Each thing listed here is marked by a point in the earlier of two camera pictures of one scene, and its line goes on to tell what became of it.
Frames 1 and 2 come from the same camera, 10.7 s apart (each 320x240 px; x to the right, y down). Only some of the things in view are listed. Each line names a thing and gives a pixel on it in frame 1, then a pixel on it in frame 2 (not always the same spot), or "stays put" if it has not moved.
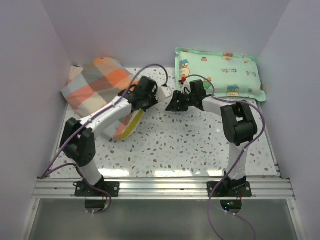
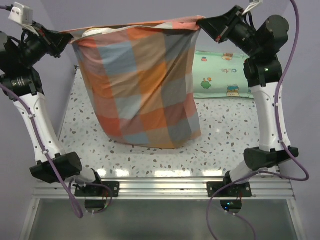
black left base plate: x=112 y=188 stays put
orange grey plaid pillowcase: x=99 y=84 → x=142 y=75
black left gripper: x=155 y=99 → x=57 y=39
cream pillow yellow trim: x=127 y=124 → x=96 y=31
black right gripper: x=174 y=106 → x=226 y=24
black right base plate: x=229 y=189 stays put
